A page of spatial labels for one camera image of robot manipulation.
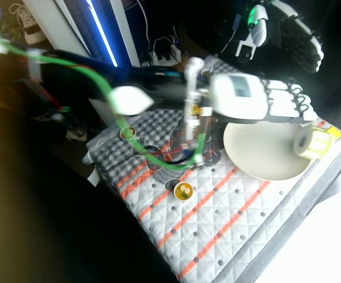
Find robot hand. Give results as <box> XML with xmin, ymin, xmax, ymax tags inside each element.
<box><xmin>248</xmin><ymin>0</ymin><xmax>325</xmax><ymax>74</ymax></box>
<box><xmin>210</xmin><ymin>73</ymin><xmax>319</xmax><ymax>127</ymax></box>

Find cream round plate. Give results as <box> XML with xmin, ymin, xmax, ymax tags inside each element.
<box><xmin>222</xmin><ymin>120</ymin><xmax>312</xmax><ymax>182</ymax></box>

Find white power strip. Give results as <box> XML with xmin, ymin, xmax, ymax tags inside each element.
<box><xmin>148</xmin><ymin>44</ymin><xmax>183</xmax><ymax>67</ymax></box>

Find yellow rectangular block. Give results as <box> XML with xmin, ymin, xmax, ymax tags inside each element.
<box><xmin>326</xmin><ymin>126</ymin><xmax>341</xmax><ymax>141</ymax></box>

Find small yellow cup lemon slices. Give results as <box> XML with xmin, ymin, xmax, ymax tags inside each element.
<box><xmin>173</xmin><ymin>182</ymin><xmax>194</xmax><ymax>202</ymax></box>

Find small brown cup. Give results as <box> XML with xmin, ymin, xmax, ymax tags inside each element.
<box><xmin>119</xmin><ymin>126</ymin><xmax>136</xmax><ymax>141</ymax></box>

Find grey quilt with orange stripes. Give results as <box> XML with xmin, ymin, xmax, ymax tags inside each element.
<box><xmin>81</xmin><ymin>54</ymin><xmax>341</xmax><ymax>283</ymax></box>

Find white sneaker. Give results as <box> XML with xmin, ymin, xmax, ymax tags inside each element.
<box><xmin>65</xmin><ymin>126</ymin><xmax>88</xmax><ymax>142</ymax></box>
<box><xmin>9</xmin><ymin>2</ymin><xmax>46</xmax><ymax>45</ymax></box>

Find white pillar with blue light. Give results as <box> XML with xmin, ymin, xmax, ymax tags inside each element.
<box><xmin>22</xmin><ymin>0</ymin><xmax>142</xmax><ymax>130</ymax></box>

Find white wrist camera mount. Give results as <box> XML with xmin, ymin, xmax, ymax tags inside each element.
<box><xmin>235</xmin><ymin>37</ymin><xmax>257</xmax><ymax>61</ymax></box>

